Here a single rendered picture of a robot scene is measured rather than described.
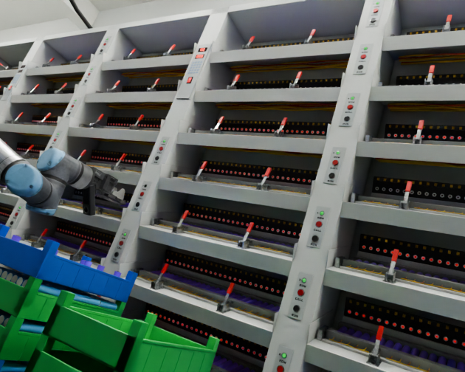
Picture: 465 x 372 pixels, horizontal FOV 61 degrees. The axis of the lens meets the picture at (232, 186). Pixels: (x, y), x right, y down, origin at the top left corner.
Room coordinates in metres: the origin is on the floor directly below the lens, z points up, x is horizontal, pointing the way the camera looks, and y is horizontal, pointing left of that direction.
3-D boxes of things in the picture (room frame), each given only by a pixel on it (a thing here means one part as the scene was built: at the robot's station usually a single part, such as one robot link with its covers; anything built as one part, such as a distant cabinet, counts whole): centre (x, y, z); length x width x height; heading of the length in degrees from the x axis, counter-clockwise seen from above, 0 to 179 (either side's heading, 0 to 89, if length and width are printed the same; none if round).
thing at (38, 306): (1.03, 0.33, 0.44); 0.30 x 0.20 x 0.08; 150
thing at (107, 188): (1.46, 0.48, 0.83); 0.12 x 0.08 x 0.09; 145
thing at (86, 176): (1.39, 0.53, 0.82); 0.10 x 0.05 x 0.09; 55
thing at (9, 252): (1.03, 0.33, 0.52); 0.30 x 0.20 x 0.08; 150
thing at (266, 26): (1.74, 0.54, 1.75); 2.19 x 0.20 x 0.04; 56
